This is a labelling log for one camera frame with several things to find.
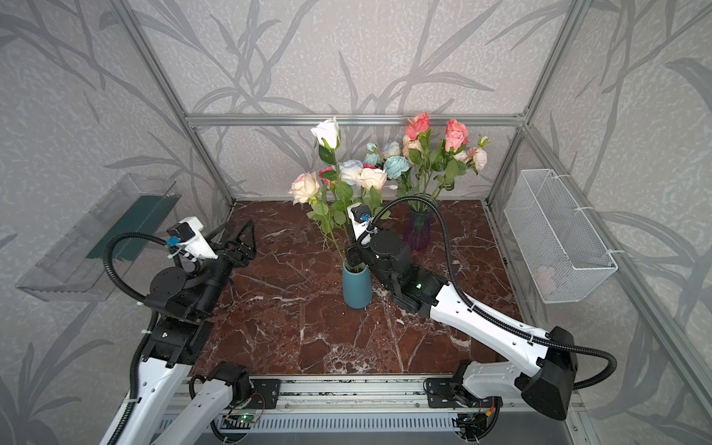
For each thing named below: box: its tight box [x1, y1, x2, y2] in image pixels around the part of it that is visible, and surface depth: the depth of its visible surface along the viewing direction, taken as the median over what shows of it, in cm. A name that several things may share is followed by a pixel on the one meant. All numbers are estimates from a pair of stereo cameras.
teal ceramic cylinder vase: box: [342, 257, 373, 310], surface depth 80 cm
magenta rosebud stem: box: [318, 165, 338, 188], surface depth 61 cm
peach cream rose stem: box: [288, 171, 344, 260], surface depth 65 cm
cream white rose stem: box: [356, 167, 388, 213], surface depth 65 cm
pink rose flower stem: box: [431, 118, 470, 197], surface depth 80 cm
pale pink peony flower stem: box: [453, 134, 490, 176], surface depth 83 cm
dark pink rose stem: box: [406, 113, 433, 196], surface depth 83 cm
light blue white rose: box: [338, 159, 364, 186], surface depth 66 cm
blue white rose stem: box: [382, 140, 401, 158], surface depth 84 cm
